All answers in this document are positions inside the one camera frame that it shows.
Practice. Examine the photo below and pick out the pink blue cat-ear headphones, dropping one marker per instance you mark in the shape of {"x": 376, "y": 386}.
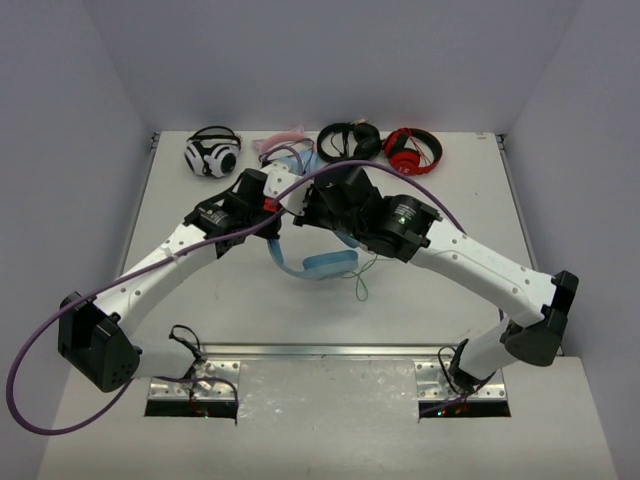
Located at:
{"x": 293, "y": 148}

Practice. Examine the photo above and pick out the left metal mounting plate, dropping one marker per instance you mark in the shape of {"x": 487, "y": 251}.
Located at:
{"x": 213, "y": 379}

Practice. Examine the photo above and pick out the red black headphones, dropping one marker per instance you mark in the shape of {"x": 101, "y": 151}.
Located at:
{"x": 412, "y": 151}

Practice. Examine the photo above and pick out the metal mounting plate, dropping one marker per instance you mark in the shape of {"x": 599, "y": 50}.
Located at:
{"x": 213, "y": 379}
{"x": 432, "y": 386}

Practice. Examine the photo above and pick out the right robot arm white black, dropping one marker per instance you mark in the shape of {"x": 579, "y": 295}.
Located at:
{"x": 536, "y": 305}

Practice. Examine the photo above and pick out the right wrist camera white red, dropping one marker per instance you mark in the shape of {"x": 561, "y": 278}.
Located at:
{"x": 294, "y": 203}

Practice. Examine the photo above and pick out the white black headphones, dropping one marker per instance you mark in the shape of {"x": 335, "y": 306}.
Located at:
{"x": 212, "y": 151}

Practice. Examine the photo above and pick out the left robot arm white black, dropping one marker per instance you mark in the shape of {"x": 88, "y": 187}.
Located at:
{"x": 96, "y": 335}

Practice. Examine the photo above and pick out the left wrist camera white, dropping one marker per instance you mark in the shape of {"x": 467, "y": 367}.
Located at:
{"x": 279, "y": 177}

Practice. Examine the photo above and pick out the black headset with microphone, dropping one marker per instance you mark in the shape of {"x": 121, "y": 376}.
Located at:
{"x": 360, "y": 141}

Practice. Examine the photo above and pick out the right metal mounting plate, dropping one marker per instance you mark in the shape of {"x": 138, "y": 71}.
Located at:
{"x": 432, "y": 386}

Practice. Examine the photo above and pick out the light blue headphones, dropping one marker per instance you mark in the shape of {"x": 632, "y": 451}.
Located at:
{"x": 322, "y": 266}

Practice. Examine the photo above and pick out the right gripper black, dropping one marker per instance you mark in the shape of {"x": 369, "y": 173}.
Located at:
{"x": 308, "y": 216}

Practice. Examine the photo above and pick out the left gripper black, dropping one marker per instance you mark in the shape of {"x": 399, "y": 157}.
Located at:
{"x": 270, "y": 223}

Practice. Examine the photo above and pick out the aluminium table edge rail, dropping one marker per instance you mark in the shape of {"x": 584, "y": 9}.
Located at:
{"x": 323, "y": 349}

